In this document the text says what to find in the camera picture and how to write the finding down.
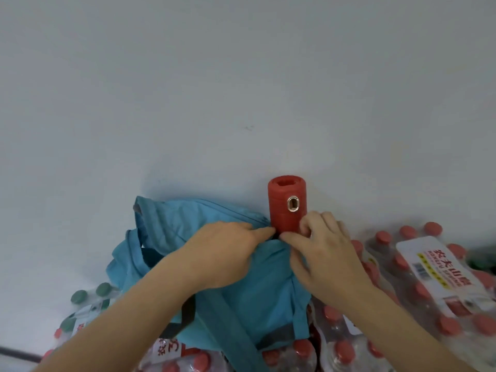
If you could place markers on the person's right hand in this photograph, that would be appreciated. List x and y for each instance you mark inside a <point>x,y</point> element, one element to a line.
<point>329,263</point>

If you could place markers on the person's left hand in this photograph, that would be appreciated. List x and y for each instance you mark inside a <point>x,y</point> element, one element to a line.
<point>221,255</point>

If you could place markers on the light blue backpack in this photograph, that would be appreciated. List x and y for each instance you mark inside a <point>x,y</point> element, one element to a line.
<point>255,290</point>

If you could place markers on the red thermos bottle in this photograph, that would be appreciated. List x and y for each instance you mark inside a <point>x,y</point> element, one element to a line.
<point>286,213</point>

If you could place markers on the person's right forearm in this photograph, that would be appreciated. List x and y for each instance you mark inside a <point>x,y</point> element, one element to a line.
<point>403,333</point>

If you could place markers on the person's left forearm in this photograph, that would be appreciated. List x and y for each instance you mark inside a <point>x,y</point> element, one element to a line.
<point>116,325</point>

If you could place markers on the stack of water bottle packs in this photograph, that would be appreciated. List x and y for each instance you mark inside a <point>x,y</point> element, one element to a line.
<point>426,290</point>

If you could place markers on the white panel leaning on wall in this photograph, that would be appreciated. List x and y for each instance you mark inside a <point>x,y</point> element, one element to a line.
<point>19,354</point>

